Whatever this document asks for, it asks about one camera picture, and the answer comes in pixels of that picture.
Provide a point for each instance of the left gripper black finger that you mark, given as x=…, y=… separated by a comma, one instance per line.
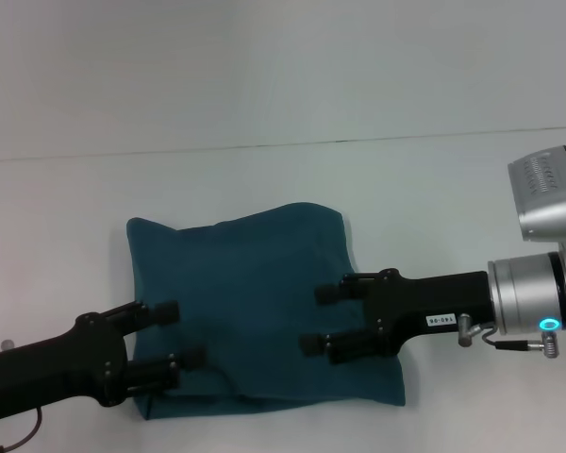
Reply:
x=165, y=373
x=141, y=316

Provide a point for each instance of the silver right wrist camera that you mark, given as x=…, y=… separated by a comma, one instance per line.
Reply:
x=547, y=193

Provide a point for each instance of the blue shirt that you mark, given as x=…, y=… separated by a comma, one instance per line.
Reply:
x=254, y=307

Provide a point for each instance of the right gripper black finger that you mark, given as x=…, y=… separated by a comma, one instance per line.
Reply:
x=344, y=347
x=344, y=290

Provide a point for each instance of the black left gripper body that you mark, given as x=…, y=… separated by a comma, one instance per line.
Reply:
x=52, y=363

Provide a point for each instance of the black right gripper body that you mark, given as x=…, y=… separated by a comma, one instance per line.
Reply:
x=429, y=307

